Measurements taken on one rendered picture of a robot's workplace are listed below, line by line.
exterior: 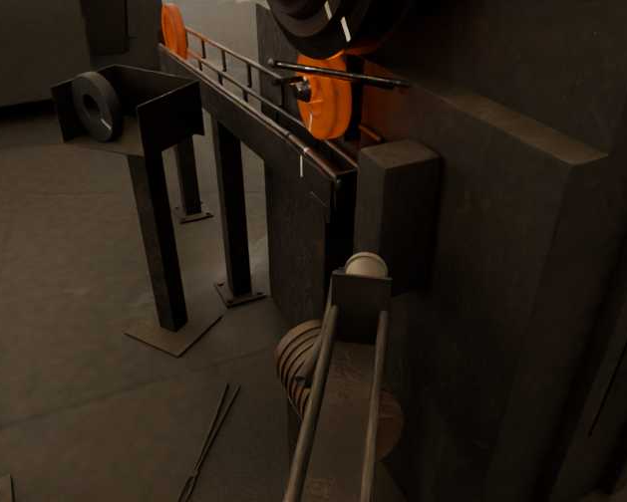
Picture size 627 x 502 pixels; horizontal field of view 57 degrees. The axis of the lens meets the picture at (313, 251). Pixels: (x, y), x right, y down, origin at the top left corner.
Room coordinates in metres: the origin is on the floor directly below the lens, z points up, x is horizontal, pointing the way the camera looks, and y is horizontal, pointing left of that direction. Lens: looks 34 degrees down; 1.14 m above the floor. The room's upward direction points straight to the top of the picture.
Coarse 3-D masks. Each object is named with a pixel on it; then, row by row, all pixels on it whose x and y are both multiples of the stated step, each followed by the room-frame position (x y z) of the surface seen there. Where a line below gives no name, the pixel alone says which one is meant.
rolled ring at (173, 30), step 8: (168, 8) 1.92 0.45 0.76; (176, 8) 1.93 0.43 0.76; (168, 16) 1.92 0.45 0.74; (176, 16) 1.90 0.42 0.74; (168, 24) 2.01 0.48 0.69; (176, 24) 1.88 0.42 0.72; (168, 32) 2.01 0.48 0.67; (176, 32) 1.87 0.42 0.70; (184, 32) 1.88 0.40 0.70; (168, 40) 2.00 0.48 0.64; (176, 40) 1.87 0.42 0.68; (184, 40) 1.88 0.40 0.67; (168, 48) 1.98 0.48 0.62; (176, 48) 1.87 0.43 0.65; (184, 48) 1.88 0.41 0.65; (184, 56) 1.89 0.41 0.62
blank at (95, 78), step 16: (80, 80) 1.29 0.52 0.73; (96, 80) 1.26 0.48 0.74; (80, 96) 1.30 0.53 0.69; (96, 96) 1.26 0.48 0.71; (112, 96) 1.25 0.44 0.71; (80, 112) 1.31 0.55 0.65; (96, 112) 1.31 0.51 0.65; (112, 112) 1.23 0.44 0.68; (96, 128) 1.28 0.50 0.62; (112, 128) 1.24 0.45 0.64
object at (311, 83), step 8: (352, 72) 0.99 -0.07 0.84; (360, 72) 1.00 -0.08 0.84; (304, 80) 0.95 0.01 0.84; (312, 80) 0.95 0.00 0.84; (296, 88) 0.95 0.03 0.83; (304, 88) 0.94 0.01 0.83; (312, 88) 0.94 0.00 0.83; (320, 88) 0.95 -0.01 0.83; (352, 88) 0.98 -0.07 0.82; (360, 88) 0.98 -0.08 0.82; (296, 96) 0.95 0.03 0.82; (304, 96) 0.94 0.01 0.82; (312, 96) 0.94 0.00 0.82; (320, 96) 0.95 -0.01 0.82
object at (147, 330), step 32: (64, 96) 1.31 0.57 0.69; (128, 96) 1.45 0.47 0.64; (160, 96) 1.23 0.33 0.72; (192, 96) 1.31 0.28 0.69; (64, 128) 1.29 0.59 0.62; (128, 128) 1.35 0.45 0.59; (160, 128) 1.21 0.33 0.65; (192, 128) 1.30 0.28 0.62; (128, 160) 1.29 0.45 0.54; (160, 160) 1.30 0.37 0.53; (160, 192) 1.29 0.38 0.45; (160, 224) 1.27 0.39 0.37; (160, 256) 1.26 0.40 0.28; (160, 288) 1.27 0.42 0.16; (160, 320) 1.28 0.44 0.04; (192, 320) 1.31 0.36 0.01
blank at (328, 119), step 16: (304, 64) 1.00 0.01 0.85; (320, 64) 0.94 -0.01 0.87; (336, 64) 0.93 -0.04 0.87; (320, 80) 0.94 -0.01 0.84; (336, 80) 0.91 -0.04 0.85; (336, 96) 0.90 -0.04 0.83; (304, 112) 1.00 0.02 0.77; (320, 112) 0.97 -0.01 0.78; (336, 112) 0.90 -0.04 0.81; (320, 128) 0.94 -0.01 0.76; (336, 128) 0.91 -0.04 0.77
